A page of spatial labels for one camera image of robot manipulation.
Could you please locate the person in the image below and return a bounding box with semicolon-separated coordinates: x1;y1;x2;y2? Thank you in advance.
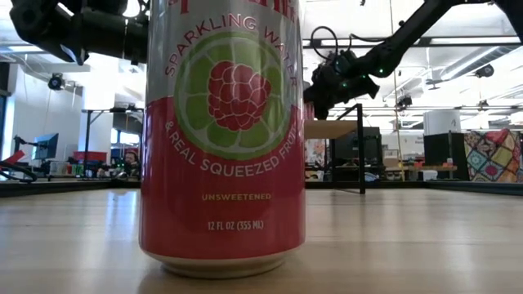
123;149;142;179

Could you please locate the small background monitor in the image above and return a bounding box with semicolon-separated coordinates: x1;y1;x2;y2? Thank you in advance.
34;132;60;160

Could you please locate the colourful patchwork quilt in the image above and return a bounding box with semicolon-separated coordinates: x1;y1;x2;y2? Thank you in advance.
463;128;523;184

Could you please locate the wooden shelf with black legs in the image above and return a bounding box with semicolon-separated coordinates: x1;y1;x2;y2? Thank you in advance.
304;103;366;195

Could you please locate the black cabinet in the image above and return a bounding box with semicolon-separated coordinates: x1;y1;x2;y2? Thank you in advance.
423;132;467;180

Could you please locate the black looped cable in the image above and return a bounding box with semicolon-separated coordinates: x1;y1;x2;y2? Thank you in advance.
0;161;38;184

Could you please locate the white cylindrical tank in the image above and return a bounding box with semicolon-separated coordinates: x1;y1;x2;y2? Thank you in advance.
423;109;462;136

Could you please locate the red and white sparkling-water can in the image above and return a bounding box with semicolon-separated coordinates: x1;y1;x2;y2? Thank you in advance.
138;0;306;280

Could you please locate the red plastic bin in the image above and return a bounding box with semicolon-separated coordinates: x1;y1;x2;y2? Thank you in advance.
73;150;108;163

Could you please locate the red flat bar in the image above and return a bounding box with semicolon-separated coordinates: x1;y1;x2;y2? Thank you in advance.
0;149;25;165

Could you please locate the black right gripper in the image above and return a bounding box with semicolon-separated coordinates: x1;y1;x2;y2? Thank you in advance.
303;48;381;121

